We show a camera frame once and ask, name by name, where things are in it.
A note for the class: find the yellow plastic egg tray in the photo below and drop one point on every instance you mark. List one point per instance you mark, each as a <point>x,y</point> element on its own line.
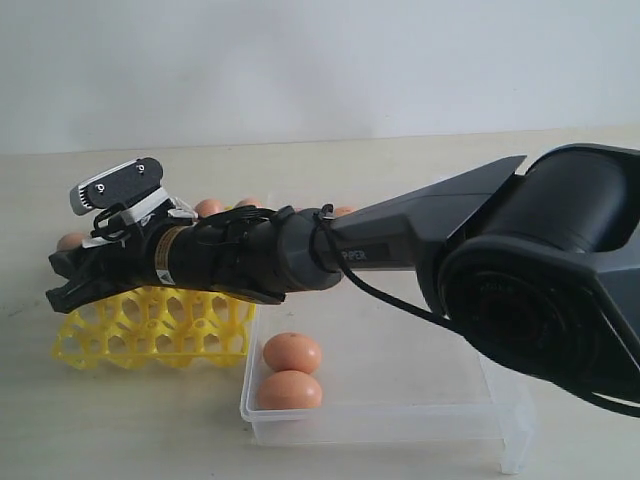
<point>153,324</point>

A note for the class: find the clear plastic container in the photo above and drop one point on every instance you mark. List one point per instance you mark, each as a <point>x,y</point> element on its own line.
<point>387,378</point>

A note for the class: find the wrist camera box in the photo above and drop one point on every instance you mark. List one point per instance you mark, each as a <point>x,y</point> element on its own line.
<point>120,185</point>

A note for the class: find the brown egg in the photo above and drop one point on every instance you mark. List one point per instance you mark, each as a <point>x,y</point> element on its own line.
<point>343,210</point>
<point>292,351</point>
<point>253,202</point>
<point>208,207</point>
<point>288,395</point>
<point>70,241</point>

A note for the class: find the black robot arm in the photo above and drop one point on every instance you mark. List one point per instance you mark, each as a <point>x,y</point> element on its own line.
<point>537,269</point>

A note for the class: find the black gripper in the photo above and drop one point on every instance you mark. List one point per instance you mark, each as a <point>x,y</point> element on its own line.
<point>167,252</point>

